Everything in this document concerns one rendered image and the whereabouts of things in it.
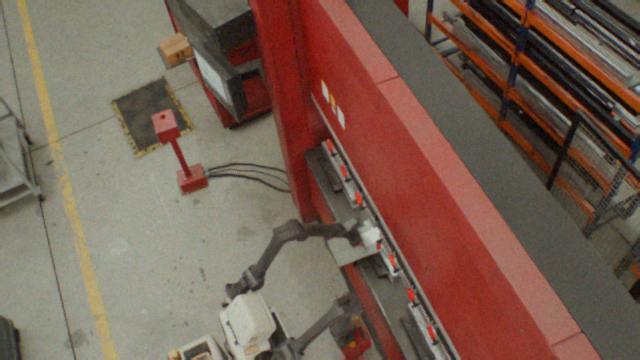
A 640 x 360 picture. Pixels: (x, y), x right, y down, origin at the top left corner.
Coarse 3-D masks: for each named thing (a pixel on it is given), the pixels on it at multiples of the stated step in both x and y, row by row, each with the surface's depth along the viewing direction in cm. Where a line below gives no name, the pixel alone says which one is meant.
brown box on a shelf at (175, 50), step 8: (168, 40) 418; (176, 40) 416; (184, 40) 415; (160, 48) 417; (168, 48) 412; (176, 48) 411; (184, 48) 412; (160, 56) 425; (168, 56) 409; (176, 56) 412; (184, 56) 416; (192, 56) 420; (168, 64) 417; (176, 64) 416
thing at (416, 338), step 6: (402, 318) 289; (408, 318) 289; (414, 324) 287; (408, 330) 285; (414, 330) 285; (414, 336) 283; (420, 336) 283; (414, 342) 281; (420, 342) 281; (420, 348) 279; (426, 348) 278; (420, 354) 277
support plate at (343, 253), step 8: (368, 224) 315; (360, 232) 312; (328, 240) 311; (336, 240) 311; (344, 240) 310; (336, 248) 308; (344, 248) 307; (352, 248) 307; (360, 248) 306; (368, 248) 306; (376, 248) 305; (336, 256) 305; (344, 256) 304; (352, 256) 304; (360, 256) 303; (344, 264) 302
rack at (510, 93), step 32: (512, 0) 361; (448, 32) 453; (544, 32) 345; (448, 64) 478; (480, 64) 429; (512, 64) 391; (480, 96) 452; (512, 96) 408; (512, 128) 429; (544, 128) 387; (544, 160) 407; (576, 160) 369
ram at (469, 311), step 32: (320, 32) 256; (320, 64) 279; (320, 96) 306; (352, 96) 243; (352, 128) 263; (384, 128) 215; (352, 160) 287; (384, 160) 231; (384, 192) 249; (416, 192) 205; (416, 224) 219; (448, 224) 184; (416, 256) 235; (448, 256) 196; (448, 288) 208; (480, 288) 176; (448, 320) 223; (480, 320) 186; (480, 352) 198; (512, 352) 169
